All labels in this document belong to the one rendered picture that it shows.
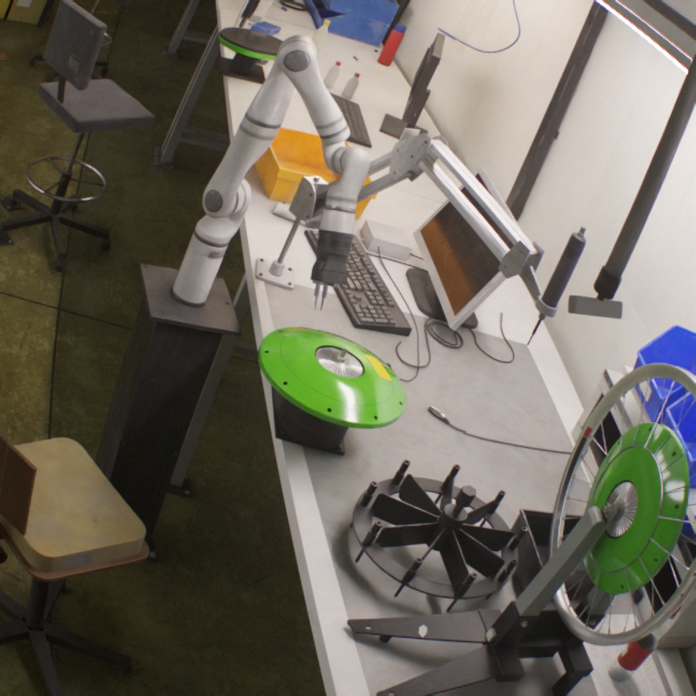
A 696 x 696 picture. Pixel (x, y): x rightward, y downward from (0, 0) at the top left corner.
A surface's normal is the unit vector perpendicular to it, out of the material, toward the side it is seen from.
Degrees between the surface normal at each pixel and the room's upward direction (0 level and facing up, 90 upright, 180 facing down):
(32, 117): 0
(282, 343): 21
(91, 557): 90
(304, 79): 96
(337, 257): 71
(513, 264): 90
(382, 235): 0
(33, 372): 0
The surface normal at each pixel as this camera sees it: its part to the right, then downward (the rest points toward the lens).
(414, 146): -0.74, 0.04
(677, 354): 0.16, 0.51
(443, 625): 0.07, -0.83
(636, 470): -0.86, -0.33
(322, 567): 0.37, -0.80
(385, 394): 0.65, -0.57
